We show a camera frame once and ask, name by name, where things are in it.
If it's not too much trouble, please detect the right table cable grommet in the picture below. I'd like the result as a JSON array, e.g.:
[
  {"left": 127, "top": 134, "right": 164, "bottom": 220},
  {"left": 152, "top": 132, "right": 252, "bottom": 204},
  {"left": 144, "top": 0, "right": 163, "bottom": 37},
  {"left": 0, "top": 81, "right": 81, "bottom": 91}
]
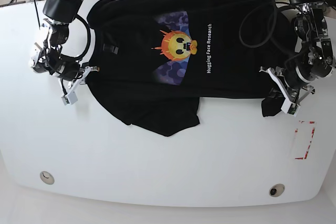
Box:
[{"left": 269, "top": 184, "right": 285, "bottom": 197}]

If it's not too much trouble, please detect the black printed t-shirt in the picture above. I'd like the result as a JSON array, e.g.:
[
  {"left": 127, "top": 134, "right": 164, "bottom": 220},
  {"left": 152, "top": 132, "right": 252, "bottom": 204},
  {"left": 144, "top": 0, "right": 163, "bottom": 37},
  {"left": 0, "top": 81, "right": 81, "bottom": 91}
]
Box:
[{"left": 87, "top": 0, "right": 297, "bottom": 136}]

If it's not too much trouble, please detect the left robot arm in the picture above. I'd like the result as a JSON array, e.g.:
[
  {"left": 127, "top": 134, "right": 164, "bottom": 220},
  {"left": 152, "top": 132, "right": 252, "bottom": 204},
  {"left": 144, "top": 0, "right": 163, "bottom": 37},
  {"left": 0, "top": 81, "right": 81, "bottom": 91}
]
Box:
[{"left": 238, "top": 0, "right": 335, "bottom": 114}]

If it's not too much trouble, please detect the red tape rectangle marking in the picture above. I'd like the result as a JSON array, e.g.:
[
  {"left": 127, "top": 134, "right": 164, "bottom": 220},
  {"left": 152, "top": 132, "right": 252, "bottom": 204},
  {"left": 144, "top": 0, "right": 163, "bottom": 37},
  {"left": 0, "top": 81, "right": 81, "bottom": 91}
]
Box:
[{"left": 291, "top": 121, "right": 316, "bottom": 160}]

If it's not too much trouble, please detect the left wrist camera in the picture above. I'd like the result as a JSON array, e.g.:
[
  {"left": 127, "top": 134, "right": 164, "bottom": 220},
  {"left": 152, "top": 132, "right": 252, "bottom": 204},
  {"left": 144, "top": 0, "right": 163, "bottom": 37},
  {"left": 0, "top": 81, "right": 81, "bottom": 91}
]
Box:
[{"left": 281, "top": 99, "right": 300, "bottom": 116}]

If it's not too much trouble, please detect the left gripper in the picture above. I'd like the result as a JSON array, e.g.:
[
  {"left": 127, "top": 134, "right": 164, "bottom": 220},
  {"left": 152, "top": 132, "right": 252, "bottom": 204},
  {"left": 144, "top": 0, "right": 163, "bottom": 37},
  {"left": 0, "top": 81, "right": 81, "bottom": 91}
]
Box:
[{"left": 259, "top": 67, "right": 315, "bottom": 106}]

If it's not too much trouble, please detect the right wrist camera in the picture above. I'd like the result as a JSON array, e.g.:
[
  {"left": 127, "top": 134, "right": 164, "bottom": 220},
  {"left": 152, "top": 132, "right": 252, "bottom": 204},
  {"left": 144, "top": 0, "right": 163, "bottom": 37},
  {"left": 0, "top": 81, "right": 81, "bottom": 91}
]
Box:
[{"left": 61, "top": 92, "right": 78, "bottom": 105}]

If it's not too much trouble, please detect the left table cable grommet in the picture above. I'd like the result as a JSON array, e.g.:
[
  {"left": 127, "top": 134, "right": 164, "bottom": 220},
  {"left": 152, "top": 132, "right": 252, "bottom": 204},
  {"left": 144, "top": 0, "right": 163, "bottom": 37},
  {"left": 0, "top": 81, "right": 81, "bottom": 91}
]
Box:
[{"left": 40, "top": 171, "right": 55, "bottom": 185}]

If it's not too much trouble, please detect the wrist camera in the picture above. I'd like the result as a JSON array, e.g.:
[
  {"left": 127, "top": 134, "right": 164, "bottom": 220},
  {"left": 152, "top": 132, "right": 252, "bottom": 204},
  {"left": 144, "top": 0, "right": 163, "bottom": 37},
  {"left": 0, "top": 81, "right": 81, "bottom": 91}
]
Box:
[
  {"left": 61, "top": 92, "right": 78, "bottom": 105},
  {"left": 281, "top": 99, "right": 300, "bottom": 116}
]

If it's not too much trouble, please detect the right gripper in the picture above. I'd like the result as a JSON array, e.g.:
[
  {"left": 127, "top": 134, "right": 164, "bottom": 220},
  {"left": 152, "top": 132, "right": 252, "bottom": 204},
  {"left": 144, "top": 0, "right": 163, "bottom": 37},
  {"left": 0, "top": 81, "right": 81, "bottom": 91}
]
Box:
[{"left": 58, "top": 62, "right": 100, "bottom": 98}]

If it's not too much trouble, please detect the table cable grommet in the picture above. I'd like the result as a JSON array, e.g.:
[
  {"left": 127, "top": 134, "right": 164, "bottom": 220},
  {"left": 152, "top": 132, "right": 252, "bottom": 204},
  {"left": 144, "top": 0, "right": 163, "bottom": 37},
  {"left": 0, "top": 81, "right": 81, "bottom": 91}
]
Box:
[
  {"left": 40, "top": 171, "right": 55, "bottom": 185},
  {"left": 269, "top": 184, "right": 285, "bottom": 197}
]

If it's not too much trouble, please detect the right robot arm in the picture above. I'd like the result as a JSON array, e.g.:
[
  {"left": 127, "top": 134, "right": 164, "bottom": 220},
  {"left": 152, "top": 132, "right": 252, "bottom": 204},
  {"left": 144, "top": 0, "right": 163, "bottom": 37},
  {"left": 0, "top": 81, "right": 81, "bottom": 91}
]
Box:
[{"left": 29, "top": 0, "right": 99, "bottom": 105}]

